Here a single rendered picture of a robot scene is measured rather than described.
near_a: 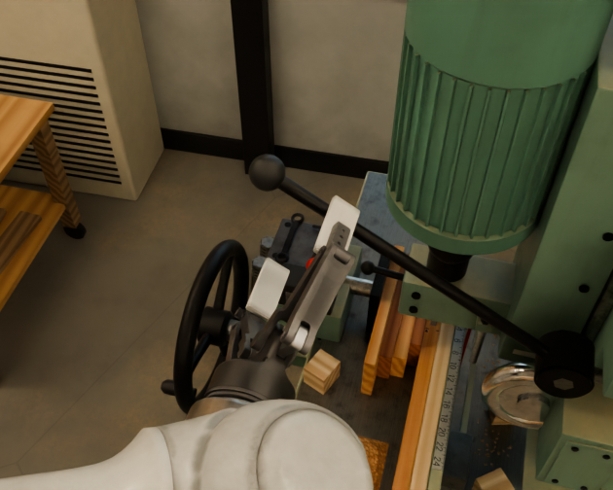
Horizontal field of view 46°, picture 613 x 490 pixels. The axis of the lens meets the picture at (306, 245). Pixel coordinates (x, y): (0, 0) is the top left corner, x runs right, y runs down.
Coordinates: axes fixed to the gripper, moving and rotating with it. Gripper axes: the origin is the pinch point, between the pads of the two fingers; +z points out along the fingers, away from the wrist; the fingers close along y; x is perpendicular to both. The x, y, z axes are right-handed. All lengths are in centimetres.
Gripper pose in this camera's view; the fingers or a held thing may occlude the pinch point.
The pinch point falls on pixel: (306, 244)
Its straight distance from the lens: 74.5
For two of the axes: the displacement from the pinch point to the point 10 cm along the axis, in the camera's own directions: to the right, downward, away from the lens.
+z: 2.7, -7.3, 6.3
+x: -8.2, -5.2, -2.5
